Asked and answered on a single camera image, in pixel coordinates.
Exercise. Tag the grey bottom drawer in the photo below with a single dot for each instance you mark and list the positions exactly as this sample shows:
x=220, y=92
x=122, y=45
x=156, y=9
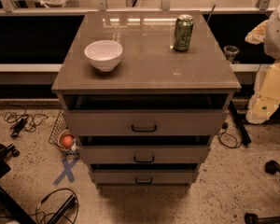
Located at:
x=144, y=174

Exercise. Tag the white ceramic bowl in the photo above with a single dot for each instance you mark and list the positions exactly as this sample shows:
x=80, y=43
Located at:
x=104, y=55

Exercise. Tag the black table leg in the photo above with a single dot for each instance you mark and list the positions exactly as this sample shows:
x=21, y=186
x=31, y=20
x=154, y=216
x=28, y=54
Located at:
x=243, y=132

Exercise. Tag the black power adapter with cable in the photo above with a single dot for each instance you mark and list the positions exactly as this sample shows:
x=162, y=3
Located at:
x=21, y=120

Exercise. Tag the grey drawer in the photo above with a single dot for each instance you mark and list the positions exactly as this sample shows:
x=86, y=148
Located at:
x=144, y=149
x=154, y=122
x=144, y=174

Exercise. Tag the grey drawer cabinet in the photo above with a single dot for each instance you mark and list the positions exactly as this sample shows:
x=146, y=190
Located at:
x=150, y=74

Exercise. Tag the black stand base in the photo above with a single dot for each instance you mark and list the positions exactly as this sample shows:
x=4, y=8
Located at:
x=255, y=219

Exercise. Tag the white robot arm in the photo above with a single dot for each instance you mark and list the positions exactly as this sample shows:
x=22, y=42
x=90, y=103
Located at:
x=266, y=98

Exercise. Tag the orange ball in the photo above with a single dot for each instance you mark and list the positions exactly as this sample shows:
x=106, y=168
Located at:
x=67, y=141

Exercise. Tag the clear glass cup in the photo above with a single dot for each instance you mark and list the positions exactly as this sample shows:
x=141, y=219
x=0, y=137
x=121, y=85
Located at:
x=230, y=52

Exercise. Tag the grey middle drawer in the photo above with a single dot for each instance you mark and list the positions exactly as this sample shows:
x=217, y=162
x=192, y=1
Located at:
x=144, y=149

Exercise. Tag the wire mesh basket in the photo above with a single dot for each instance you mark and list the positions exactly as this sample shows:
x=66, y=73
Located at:
x=59, y=129

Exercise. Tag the blue tape cross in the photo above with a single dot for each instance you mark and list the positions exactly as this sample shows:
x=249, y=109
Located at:
x=67, y=171

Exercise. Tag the black chair caster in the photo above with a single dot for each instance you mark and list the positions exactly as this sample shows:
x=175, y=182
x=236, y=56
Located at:
x=272, y=167

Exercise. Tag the grey top drawer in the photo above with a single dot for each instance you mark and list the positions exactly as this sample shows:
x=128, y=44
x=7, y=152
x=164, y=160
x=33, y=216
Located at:
x=154, y=122

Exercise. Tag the green soda can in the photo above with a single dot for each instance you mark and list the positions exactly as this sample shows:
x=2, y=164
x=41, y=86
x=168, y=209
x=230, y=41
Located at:
x=183, y=31

